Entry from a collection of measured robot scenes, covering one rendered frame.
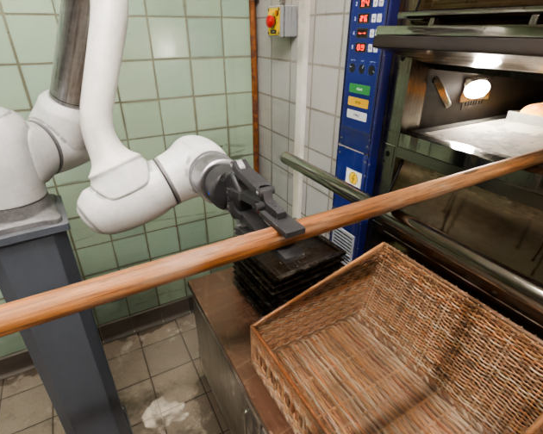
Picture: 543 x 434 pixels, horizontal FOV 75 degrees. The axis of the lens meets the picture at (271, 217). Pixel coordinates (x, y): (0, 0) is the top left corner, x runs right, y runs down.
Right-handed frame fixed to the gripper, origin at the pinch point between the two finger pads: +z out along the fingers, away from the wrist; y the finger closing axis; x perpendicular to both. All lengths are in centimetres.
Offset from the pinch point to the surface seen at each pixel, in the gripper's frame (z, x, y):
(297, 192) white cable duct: -81, -58, 38
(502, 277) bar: 18.9, -20.2, 2.3
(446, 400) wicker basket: 7, -47, 60
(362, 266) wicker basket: -28, -47, 40
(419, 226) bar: 5.6, -20.9, 1.8
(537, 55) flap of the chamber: 3.7, -43.0, -21.0
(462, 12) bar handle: -15, -48, -27
